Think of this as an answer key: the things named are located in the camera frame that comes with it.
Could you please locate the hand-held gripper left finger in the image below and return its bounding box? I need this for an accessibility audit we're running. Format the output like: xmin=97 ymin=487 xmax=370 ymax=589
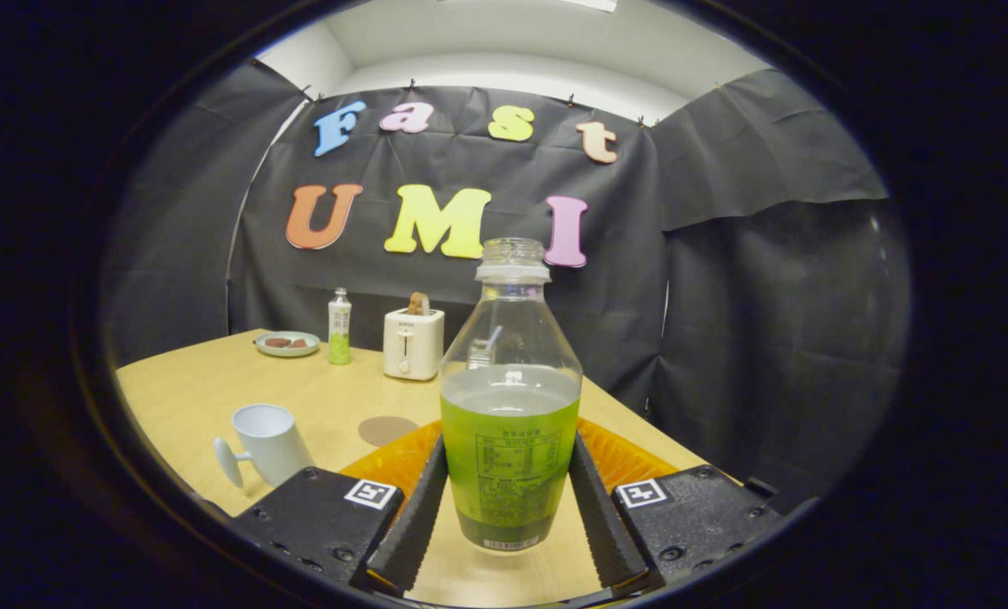
xmin=229 ymin=420 xmax=450 ymax=597

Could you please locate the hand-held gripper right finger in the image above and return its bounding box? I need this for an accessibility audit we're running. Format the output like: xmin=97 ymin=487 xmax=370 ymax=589
xmin=567 ymin=417 xmax=788 ymax=593

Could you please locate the round brown coaster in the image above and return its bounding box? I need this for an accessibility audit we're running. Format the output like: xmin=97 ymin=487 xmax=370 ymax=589
xmin=358 ymin=415 xmax=420 ymax=447

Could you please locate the green label juice bottle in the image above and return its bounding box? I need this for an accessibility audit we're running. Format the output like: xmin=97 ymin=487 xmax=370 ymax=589
xmin=438 ymin=238 xmax=583 ymax=555

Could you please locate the white cup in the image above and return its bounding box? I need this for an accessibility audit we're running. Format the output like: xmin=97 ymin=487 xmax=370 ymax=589
xmin=213 ymin=403 xmax=315 ymax=490

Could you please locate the small green drink bottle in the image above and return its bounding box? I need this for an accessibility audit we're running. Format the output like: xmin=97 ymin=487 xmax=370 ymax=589
xmin=328 ymin=288 xmax=353 ymax=366

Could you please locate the white toaster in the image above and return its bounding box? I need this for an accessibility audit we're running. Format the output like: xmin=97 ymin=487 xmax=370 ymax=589
xmin=383 ymin=307 xmax=446 ymax=381

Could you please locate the pale green plate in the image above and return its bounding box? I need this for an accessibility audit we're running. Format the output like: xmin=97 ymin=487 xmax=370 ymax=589
xmin=254 ymin=331 xmax=321 ymax=358

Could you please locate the wooden table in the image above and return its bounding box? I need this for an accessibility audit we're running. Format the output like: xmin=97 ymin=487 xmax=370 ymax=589
xmin=115 ymin=328 xmax=712 ymax=606

